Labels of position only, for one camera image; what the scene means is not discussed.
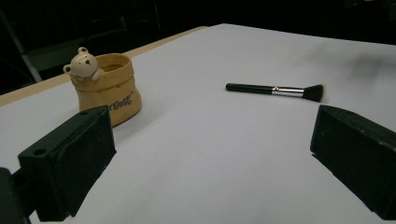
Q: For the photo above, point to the black makeup brush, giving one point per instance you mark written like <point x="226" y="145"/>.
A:
<point x="249" y="88"/>

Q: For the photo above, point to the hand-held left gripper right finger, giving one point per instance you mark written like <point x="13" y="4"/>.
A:
<point x="358" y="155"/>

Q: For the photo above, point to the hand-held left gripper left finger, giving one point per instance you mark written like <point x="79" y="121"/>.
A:
<point x="77" y="161"/>

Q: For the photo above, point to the tan bear pen holder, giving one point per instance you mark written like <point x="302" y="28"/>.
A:
<point x="115" y="87"/>

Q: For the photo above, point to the metal frame stand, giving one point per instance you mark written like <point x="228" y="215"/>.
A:
<point x="29" y="65"/>

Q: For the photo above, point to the white table mat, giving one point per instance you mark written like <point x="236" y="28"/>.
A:
<point x="202" y="140"/>

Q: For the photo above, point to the wooden table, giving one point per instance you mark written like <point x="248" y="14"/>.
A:
<point x="31" y="88"/>

